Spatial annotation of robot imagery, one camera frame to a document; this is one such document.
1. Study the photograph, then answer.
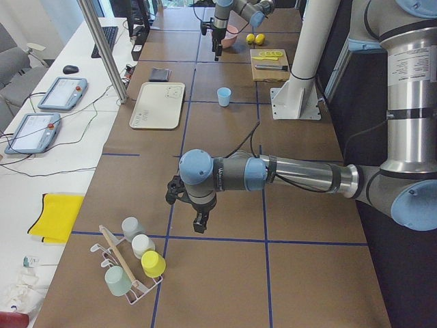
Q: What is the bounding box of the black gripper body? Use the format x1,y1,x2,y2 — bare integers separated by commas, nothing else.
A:
192,200,216,222
212,26,227,43

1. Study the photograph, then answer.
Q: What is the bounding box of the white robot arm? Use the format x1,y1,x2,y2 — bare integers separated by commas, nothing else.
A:
179,1,341,233

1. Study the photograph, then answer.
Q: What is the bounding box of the light blue cup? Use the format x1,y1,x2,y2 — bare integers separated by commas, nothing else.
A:
216,87,231,107

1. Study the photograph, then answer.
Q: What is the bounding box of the yellow upturned cup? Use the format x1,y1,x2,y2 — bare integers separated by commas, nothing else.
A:
141,250,166,278

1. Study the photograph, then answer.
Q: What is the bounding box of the white upturned cup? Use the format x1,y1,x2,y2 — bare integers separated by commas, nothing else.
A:
131,234,155,259

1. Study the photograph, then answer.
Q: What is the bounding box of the grey upturned cup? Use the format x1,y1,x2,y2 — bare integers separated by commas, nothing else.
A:
122,217,145,242

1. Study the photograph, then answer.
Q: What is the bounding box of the white cup rack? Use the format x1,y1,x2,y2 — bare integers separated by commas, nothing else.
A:
90,225,164,305

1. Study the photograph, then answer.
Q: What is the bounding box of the green upturned cup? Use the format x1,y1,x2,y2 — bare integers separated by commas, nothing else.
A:
104,266,132,297

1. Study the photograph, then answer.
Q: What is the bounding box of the pink bowl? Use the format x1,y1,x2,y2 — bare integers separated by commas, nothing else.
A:
221,25,239,49

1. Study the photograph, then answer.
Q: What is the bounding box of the yellow lemon near bowl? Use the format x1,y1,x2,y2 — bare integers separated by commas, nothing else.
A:
246,33,255,44

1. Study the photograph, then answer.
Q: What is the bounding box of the yellow lemon near edge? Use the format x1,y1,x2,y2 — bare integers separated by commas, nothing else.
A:
255,33,266,46

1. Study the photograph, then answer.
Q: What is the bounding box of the wooden cutting board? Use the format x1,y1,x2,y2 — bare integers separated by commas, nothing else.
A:
250,49,290,81

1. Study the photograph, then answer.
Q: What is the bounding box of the black steel rod tool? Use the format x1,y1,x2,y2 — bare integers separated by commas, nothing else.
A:
255,64,288,72

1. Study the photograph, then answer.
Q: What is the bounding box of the yellow plastic knife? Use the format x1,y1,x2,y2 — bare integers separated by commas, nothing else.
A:
251,56,279,62

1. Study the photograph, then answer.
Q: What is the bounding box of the grey folded cloth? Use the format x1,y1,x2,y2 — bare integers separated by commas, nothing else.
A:
149,68,171,82

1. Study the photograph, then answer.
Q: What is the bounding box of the black labelled bar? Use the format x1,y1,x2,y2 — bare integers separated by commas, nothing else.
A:
131,25,150,61

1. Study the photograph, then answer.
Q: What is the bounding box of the cream bear tray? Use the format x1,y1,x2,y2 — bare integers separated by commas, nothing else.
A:
129,82,185,130

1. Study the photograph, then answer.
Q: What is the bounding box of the black monitor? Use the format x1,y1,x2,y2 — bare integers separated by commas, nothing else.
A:
120,0,150,38

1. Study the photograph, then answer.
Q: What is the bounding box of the upper red black connector board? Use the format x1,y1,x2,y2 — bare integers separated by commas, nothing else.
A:
124,64,135,79

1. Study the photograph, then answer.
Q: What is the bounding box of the black keyboard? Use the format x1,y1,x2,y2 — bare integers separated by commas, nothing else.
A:
91,26,119,58

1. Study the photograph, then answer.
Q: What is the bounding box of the black computer mouse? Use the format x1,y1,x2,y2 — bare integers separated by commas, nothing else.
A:
63,65,79,74

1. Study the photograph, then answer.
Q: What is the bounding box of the upper teach pendant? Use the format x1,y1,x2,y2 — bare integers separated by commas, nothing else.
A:
38,77,88,111

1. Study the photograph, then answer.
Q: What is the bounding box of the teach pendant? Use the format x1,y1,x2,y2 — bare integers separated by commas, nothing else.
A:
5,113,61,154
38,77,88,111

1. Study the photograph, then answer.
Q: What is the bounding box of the lower teach pendant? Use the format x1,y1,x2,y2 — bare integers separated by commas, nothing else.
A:
5,113,61,154

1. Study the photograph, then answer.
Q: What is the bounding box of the black camera cable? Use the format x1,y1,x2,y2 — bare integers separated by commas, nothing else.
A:
228,120,334,194

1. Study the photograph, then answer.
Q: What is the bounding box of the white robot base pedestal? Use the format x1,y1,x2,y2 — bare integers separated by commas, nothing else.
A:
270,75,322,120

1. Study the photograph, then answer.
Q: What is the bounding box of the aluminium frame post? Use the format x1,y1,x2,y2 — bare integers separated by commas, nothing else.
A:
77,0,128,104

